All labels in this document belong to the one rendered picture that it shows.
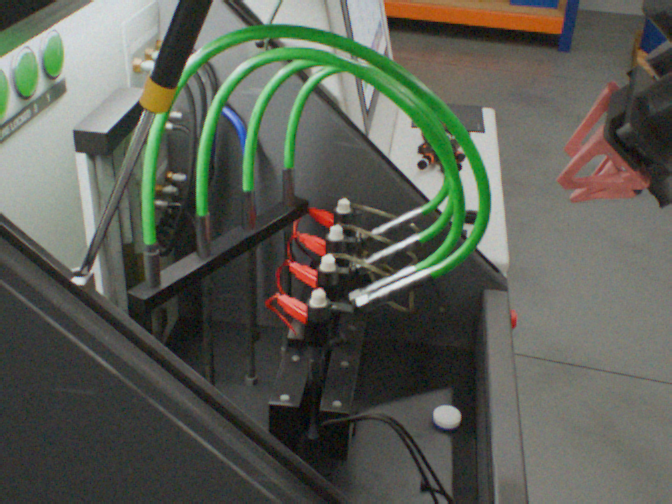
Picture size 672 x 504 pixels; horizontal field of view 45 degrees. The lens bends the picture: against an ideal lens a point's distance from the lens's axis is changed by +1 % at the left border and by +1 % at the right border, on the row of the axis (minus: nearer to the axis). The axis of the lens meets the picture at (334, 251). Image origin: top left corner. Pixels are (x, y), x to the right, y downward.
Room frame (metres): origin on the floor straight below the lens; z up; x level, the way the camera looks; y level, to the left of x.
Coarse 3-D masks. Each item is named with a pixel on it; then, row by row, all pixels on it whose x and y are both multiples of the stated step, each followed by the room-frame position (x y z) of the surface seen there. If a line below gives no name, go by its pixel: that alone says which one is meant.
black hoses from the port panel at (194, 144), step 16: (208, 64) 1.11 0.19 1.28; (192, 96) 1.02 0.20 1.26; (192, 112) 1.02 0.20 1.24; (176, 128) 1.06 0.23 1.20; (192, 128) 1.02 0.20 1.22; (192, 144) 1.01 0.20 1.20; (192, 160) 1.01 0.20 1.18; (192, 176) 1.01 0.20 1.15; (208, 176) 1.06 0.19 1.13; (192, 192) 1.04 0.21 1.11; (176, 208) 1.02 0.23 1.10; (192, 208) 1.07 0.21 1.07; (160, 224) 1.08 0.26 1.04; (176, 224) 1.01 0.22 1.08; (192, 224) 1.01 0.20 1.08; (160, 240) 1.03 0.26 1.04; (176, 240) 1.03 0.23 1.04; (160, 256) 1.01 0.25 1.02
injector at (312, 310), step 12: (312, 312) 0.78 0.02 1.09; (324, 312) 0.78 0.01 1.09; (312, 324) 0.78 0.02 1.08; (324, 324) 0.78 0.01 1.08; (312, 336) 0.78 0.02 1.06; (324, 336) 0.78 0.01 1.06; (336, 336) 0.79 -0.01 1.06; (312, 348) 0.78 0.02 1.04; (324, 348) 0.79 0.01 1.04; (312, 360) 0.79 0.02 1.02; (324, 360) 0.79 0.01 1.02; (312, 372) 0.79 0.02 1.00; (312, 384) 0.79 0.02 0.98; (312, 396) 0.79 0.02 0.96; (312, 408) 0.79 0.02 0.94; (312, 420) 0.79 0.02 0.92; (312, 432) 0.79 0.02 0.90
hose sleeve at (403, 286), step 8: (416, 272) 0.78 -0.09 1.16; (424, 272) 0.77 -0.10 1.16; (400, 280) 0.78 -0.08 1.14; (408, 280) 0.78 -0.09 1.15; (416, 280) 0.77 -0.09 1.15; (424, 280) 0.77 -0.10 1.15; (432, 280) 0.77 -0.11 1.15; (384, 288) 0.78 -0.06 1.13; (392, 288) 0.78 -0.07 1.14; (400, 288) 0.77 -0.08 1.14; (408, 288) 0.77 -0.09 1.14; (416, 288) 0.77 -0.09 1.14; (368, 296) 0.79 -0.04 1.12; (376, 296) 0.78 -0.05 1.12; (384, 296) 0.78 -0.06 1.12; (392, 296) 0.77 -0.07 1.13; (376, 304) 0.78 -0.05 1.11
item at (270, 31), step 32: (256, 32) 0.80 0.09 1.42; (288, 32) 0.79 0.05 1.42; (320, 32) 0.79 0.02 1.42; (192, 64) 0.80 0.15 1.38; (384, 64) 0.78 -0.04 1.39; (160, 128) 0.81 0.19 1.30; (448, 128) 0.77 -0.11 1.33; (480, 160) 0.77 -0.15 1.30; (480, 192) 0.77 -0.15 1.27; (480, 224) 0.77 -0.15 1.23
